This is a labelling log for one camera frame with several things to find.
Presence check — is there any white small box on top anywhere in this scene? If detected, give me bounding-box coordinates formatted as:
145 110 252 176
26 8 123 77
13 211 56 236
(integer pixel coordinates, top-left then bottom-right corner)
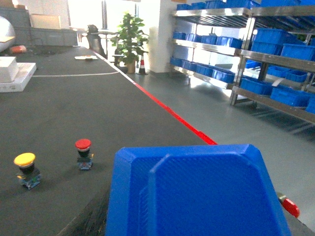
0 57 19 83

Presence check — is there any stainless steel shelf rack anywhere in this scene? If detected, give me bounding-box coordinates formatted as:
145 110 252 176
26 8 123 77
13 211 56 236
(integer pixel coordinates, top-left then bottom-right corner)
171 5 315 123

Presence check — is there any red mushroom push button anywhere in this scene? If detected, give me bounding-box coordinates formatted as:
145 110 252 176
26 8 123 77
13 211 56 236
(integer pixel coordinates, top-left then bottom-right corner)
75 139 94 170

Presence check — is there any yellow mushroom push button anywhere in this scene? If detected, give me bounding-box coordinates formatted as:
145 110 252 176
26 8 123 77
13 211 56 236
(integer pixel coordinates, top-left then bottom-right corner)
13 152 42 190

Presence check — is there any green potted plant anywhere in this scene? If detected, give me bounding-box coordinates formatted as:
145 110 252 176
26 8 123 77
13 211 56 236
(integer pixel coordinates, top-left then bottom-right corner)
111 12 149 74

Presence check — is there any blue bottle-shaped part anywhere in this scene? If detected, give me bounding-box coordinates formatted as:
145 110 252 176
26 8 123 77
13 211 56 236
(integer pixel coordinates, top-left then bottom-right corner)
105 144 291 236

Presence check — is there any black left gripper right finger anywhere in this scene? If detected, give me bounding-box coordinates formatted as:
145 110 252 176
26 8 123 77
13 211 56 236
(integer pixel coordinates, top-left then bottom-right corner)
283 211 315 236

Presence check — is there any dark grey floor mat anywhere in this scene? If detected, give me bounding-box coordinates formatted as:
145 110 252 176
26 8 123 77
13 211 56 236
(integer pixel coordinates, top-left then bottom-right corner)
0 47 206 236

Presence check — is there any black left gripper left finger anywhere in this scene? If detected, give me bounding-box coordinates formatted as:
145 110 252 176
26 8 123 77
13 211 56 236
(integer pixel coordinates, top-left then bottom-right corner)
57 189 109 236

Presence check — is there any orange traffic cone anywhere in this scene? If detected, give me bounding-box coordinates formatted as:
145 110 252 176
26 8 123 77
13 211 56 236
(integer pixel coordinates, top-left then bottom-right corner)
137 55 147 75

